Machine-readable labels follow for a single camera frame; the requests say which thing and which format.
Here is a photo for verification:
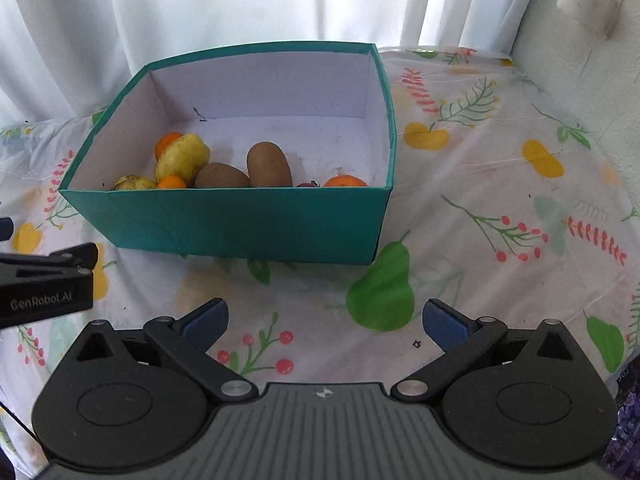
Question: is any white wall fixture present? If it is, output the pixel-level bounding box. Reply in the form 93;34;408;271
556;0;624;39

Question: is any purple patterned bedding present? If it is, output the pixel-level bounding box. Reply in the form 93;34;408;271
600;359;640;480

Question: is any small mandarin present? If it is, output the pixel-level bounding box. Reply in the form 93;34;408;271
154;132;182;160

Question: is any floral plastic tablecloth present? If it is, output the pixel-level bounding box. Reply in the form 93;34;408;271
1;51;639;479

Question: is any smooth yellow pear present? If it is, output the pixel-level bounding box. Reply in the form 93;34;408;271
154;133;210;188

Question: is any large orange mandarin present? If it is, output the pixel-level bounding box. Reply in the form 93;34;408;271
323;174;367;188

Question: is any white curtain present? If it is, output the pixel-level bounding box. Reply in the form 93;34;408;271
1;0;530;126

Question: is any red cherry tomato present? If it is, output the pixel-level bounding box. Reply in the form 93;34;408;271
296;180;320;188

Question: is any brown kiwi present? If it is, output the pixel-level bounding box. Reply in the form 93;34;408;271
246;142;293;188
194;162;250;188

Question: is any speckled yellow pear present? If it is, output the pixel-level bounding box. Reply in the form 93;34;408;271
112;174;156;191

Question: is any orange cherry tomato front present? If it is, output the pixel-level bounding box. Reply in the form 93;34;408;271
156;174;188;190

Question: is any teal cardboard box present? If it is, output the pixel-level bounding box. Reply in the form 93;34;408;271
60;41;397;264

